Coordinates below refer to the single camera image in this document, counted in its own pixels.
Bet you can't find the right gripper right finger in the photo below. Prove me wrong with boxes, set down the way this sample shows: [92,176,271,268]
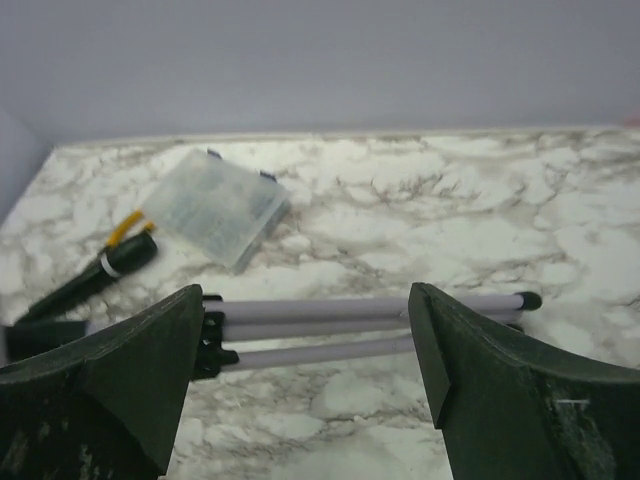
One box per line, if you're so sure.
[408,283,639,479]

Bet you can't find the yellow handled pliers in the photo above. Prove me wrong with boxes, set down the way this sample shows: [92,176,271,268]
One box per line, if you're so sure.
[105,210,156,249]

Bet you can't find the black microphone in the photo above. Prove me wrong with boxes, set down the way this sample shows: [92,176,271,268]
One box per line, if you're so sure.
[17,231,158,324]

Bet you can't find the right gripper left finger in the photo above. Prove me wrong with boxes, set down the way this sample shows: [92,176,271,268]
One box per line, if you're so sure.
[1,285,204,479]

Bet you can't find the clear plastic compartment box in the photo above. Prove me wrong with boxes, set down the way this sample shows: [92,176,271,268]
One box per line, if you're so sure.
[141,149,291,273]

